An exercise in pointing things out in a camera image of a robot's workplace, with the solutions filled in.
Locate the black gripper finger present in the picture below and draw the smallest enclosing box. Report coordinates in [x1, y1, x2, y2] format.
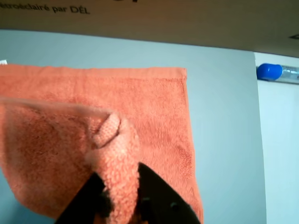
[136, 162, 200, 224]
[55, 174, 110, 224]

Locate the orange terry towel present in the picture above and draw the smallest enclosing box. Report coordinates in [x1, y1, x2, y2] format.
[0, 64, 204, 224]

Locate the grey table mat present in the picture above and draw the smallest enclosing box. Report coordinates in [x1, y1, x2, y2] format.
[0, 29, 268, 224]

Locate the brown cardboard monitor box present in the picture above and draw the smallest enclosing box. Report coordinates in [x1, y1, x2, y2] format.
[0, 0, 299, 58]

